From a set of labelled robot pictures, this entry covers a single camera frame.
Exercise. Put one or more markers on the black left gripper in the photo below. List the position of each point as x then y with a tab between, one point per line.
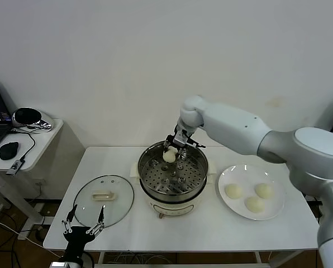
75	240

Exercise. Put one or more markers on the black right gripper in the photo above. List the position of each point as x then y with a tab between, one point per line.
181	139

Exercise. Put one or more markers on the white steamed baozi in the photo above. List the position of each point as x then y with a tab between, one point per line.
264	190
169	157
233	191
255	204

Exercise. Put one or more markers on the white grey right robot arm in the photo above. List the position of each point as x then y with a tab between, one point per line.
239	125

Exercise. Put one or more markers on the stainless steel steamer basket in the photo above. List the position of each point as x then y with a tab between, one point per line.
183	178

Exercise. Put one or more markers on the cream electric cooker base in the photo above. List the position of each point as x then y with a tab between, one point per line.
172	205

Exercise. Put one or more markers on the white round plate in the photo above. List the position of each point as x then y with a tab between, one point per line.
239	174

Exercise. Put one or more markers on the white side desk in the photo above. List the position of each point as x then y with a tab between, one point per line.
43	145

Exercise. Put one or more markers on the grey usb hub adapter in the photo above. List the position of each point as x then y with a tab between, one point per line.
14	167

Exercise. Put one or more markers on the black computer mouse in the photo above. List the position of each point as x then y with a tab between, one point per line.
8	150

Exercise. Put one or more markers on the shiny silver black headset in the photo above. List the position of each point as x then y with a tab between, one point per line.
26	115

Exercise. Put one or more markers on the white table leg frame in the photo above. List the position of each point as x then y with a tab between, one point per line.
101	257

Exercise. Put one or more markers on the white wall socket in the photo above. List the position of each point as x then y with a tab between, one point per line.
40	183

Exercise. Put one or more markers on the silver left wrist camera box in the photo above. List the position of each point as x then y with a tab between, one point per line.
58	265

